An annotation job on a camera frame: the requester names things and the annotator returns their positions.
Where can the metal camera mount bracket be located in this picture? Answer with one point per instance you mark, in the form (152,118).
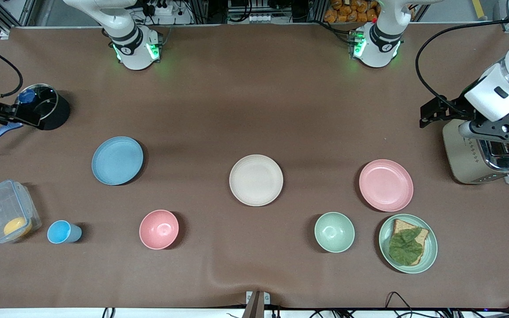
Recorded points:
(258,304)

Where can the green plate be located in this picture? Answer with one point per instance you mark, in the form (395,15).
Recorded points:
(431,251)

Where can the beige chrome toaster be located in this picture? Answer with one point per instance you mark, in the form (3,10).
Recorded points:
(462,159)

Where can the white power strip with plugs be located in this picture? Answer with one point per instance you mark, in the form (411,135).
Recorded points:
(164,8)

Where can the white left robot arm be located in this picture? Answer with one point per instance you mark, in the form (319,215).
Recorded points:
(378,44)

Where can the glass lid with blue knob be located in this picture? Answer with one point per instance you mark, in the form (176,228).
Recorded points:
(46,95)

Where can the brown bread slice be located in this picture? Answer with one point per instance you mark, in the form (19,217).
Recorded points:
(399,225)

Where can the small white power strip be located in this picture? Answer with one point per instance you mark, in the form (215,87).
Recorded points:
(261,18)

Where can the green bowl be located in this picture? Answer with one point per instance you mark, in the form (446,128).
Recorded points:
(334,232)

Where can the blue round plate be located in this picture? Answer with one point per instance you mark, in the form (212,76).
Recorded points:
(117,160)

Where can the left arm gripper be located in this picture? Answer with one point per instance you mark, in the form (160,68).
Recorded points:
(457,108)

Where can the bag of orange buns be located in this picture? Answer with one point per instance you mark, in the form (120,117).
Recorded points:
(351,11)

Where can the yellow round food piece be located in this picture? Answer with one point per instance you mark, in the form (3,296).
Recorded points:
(17,227)

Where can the brown table cover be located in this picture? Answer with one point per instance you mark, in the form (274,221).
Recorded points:
(254,110)

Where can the blue plastic cup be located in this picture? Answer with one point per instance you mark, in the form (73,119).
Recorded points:
(60,232)

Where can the pink round plate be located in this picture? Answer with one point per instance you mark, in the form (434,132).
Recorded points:
(386,185)

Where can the beige round plate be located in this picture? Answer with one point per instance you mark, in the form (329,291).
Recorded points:
(256,180)

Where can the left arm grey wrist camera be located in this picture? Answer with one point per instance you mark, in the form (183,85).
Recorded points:
(469,129)

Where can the pink bowl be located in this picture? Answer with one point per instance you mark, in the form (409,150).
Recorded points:
(159,229)

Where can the green lettuce leaf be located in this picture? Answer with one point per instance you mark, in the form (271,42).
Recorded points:
(404,247)

